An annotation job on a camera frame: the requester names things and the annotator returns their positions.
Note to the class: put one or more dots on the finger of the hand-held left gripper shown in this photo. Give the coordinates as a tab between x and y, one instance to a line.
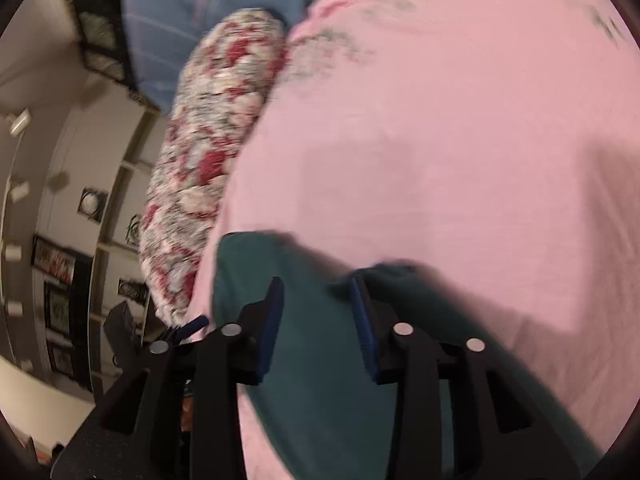
192	327

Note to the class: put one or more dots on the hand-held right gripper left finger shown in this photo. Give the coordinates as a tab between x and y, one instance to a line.
270	332

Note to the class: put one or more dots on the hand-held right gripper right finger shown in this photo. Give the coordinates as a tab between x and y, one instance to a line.
362	332

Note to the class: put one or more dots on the dark green pants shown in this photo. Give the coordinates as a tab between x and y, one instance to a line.
325	400

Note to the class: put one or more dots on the red floral pillow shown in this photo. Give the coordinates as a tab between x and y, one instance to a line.
210	135

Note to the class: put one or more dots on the pink floral bedsheet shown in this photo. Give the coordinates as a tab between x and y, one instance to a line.
425	135

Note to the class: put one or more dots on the blue plaid pillow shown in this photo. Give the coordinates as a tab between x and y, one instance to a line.
200	0

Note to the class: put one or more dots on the white wall shelf unit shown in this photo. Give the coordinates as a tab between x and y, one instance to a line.
117	185

